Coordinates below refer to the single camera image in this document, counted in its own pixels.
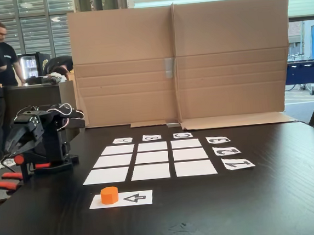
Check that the round orange token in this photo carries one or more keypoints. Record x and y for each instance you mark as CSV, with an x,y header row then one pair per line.
x,y
109,196

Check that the white paper grid square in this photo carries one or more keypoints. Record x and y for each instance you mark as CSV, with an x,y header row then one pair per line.
x,y
195,168
186,143
105,176
118,149
152,146
112,160
151,157
150,172
190,153

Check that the black red bar clamp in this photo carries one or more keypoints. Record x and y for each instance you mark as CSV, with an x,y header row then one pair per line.
x,y
26,167

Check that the dark counter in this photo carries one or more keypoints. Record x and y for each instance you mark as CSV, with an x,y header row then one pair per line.
x,y
34,98

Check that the black red spring clamp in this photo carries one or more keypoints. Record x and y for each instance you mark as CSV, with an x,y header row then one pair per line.
x,y
6,185

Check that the black drinks fridge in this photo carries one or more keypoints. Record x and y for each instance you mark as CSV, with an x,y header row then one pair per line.
x,y
42,60

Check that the paper sheet letter A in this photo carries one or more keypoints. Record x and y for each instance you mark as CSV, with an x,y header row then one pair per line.
x,y
116,141

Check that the paper sheet letter B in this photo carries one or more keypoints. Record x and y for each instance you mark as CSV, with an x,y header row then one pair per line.
x,y
145,138

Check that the brown cardboard screen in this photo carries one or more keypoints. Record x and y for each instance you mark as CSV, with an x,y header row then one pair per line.
x,y
123,43

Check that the white arrow paper sheet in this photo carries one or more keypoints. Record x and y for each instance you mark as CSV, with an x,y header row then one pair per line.
x,y
136,198

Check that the grey tape strip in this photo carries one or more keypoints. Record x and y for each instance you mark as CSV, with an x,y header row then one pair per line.
x,y
169,67
172,124

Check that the paper sheet letter C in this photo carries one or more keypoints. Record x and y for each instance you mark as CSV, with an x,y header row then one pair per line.
x,y
176,136

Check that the paper sheet number 3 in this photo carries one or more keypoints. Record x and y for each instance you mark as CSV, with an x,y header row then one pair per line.
x,y
210,141

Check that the paper sheet number 2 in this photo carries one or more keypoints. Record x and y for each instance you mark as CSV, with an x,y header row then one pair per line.
x,y
218,153

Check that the paper sheet number 1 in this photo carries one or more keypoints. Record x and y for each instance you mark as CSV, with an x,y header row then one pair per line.
x,y
228,166

